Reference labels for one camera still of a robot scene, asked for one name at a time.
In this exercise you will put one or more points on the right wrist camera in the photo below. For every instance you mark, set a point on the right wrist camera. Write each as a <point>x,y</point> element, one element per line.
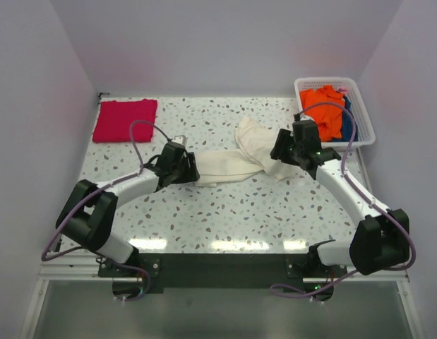
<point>300,117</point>

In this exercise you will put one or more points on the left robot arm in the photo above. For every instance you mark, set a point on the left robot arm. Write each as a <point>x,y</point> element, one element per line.
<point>88,215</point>

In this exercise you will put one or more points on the orange t-shirt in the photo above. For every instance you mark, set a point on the orange t-shirt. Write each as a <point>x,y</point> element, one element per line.
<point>327,111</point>

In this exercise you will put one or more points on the pink garment in basket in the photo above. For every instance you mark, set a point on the pink garment in basket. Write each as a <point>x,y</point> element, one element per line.
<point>343,90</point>

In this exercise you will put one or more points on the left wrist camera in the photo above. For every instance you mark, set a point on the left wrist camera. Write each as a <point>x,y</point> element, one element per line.
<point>181,139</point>

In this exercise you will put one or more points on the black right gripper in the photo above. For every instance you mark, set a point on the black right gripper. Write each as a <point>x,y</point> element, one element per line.
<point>278,152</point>

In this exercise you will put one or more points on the white plastic laundry basket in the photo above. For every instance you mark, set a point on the white plastic laundry basket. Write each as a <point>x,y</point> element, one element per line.
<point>354,107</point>

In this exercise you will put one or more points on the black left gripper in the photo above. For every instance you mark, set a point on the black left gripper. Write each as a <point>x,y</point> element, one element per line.
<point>190,174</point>

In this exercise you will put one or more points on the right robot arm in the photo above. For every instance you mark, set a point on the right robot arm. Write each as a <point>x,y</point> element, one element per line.
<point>381,240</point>

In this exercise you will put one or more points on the cream white t-shirt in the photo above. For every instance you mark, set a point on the cream white t-shirt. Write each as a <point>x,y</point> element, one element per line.
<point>251,157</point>

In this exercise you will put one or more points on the folded red t-shirt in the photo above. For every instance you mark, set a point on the folded red t-shirt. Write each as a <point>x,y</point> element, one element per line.
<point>115,118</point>

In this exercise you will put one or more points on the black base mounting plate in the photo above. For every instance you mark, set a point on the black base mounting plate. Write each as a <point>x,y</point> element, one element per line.
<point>222,271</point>

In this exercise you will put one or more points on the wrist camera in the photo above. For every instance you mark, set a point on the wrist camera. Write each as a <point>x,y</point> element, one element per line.
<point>181,139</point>
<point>300,117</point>

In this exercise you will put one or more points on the blue t-shirt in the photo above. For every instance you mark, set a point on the blue t-shirt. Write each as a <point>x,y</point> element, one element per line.
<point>347,130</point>

